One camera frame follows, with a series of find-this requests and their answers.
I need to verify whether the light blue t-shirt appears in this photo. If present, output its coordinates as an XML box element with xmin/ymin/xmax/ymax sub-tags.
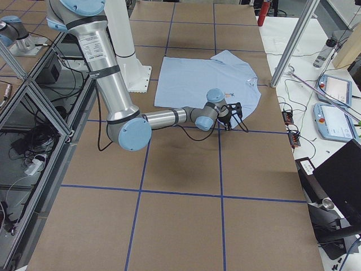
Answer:
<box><xmin>154</xmin><ymin>50</ymin><xmax>261</xmax><ymax>128</ymax></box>

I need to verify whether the lower teach pendant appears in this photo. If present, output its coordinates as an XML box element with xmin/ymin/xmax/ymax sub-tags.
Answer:
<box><xmin>313</xmin><ymin>103</ymin><xmax>358</xmax><ymax>142</ymax></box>

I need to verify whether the aluminium frame post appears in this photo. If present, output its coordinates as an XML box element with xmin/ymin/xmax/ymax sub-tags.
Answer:
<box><xmin>270</xmin><ymin>0</ymin><xmax>320</xmax><ymax>88</ymax></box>

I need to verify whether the black box with white label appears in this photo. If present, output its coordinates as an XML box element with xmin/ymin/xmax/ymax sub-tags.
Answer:
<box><xmin>295</xmin><ymin>157</ymin><xmax>328</xmax><ymax>204</ymax></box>

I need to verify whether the upper teach pendant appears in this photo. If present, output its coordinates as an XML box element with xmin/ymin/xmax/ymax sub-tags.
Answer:
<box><xmin>317</xmin><ymin>75</ymin><xmax>352</xmax><ymax>107</ymax></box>

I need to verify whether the upper orange circuit board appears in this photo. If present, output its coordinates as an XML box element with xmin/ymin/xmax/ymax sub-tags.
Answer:
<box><xmin>281</xmin><ymin>111</ymin><xmax>294</xmax><ymax>125</ymax></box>

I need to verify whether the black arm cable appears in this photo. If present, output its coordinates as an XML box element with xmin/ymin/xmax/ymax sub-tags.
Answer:
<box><xmin>96</xmin><ymin>84</ymin><xmax>249</xmax><ymax>151</ymax></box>

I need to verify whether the lower orange circuit board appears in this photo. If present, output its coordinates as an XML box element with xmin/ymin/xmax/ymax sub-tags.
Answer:
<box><xmin>288</xmin><ymin>132</ymin><xmax>301</xmax><ymax>149</ymax></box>

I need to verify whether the wooden block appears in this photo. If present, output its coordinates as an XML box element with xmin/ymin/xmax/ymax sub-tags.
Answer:
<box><xmin>333</xmin><ymin>23</ymin><xmax>361</xmax><ymax>68</ymax></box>

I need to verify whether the black monitor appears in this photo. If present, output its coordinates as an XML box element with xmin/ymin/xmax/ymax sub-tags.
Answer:
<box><xmin>314</xmin><ymin>139</ymin><xmax>360</xmax><ymax>225</ymax></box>

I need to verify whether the orange circuit board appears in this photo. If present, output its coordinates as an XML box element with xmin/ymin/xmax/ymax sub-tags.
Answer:
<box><xmin>288</xmin><ymin>132</ymin><xmax>301</xmax><ymax>149</ymax></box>
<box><xmin>281</xmin><ymin>111</ymin><xmax>294</xmax><ymax>125</ymax></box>

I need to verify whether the white pedestal column with base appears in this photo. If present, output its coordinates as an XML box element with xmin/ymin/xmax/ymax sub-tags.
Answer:
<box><xmin>104</xmin><ymin>0</ymin><xmax>152</xmax><ymax>93</ymax></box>

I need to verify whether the grey water bottle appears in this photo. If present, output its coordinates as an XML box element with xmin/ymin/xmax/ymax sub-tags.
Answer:
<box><xmin>313</xmin><ymin>37</ymin><xmax>338</xmax><ymax>68</ymax></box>

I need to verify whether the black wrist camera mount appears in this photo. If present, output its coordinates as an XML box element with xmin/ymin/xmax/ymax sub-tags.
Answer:
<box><xmin>226</xmin><ymin>102</ymin><xmax>243</xmax><ymax>120</ymax></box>

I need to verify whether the aluminium side frame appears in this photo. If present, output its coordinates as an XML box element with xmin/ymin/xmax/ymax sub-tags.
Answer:
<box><xmin>1</xmin><ymin>25</ymin><xmax>94</xmax><ymax>270</ymax></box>

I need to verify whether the teach pendant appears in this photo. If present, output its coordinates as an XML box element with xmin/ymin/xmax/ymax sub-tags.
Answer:
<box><xmin>317</xmin><ymin>75</ymin><xmax>352</xmax><ymax>107</ymax></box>
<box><xmin>313</xmin><ymin>103</ymin><xmax>358</xmax><ymax>142</ymax></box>

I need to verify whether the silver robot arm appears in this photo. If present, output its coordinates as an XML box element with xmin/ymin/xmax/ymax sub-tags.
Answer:
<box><xmin>46</xmin><ymin>1</ymin><xmax>231</xmax><ymax>151</ymax></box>
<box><xmin>1</xmin><ymin>15</ymin><xmax>41</xmax><ymax>57</ymax></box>

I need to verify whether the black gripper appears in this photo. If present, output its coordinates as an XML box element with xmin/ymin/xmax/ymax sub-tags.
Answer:
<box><xmin>218</xmin><ymin>108</ymin><xmax>232</xmax><ymax>130</ymax></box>

